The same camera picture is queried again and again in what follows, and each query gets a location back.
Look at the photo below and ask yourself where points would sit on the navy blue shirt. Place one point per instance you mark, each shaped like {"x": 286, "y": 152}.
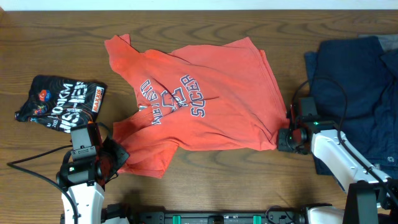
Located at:
{"x": 356, "y": 78}

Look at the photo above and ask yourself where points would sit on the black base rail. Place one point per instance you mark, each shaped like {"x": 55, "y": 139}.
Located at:
{"x": 214, "y": 218}

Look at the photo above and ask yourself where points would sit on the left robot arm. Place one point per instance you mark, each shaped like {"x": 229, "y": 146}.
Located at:
{"x": 84, "y": 172}

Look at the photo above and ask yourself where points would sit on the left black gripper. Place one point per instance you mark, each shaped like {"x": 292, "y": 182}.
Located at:
{"x": 119, "y": 154}

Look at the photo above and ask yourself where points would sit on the black printed folded shirt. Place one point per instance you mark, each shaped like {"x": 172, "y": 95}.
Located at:
{"x": 60, "y": 103}

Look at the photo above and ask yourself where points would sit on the grey garment under pile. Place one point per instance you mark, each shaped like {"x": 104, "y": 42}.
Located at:
{"x": 388, "y": 42}

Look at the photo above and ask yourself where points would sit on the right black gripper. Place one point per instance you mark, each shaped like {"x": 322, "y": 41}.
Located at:
{"x": 282, "y": 144}

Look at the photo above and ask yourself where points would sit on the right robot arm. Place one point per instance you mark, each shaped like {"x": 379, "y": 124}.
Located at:
{"x": 371, "y": 193}

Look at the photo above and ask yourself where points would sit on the red soccer t-shirt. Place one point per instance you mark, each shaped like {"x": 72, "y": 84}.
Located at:
{"x": 199, "y": 98}

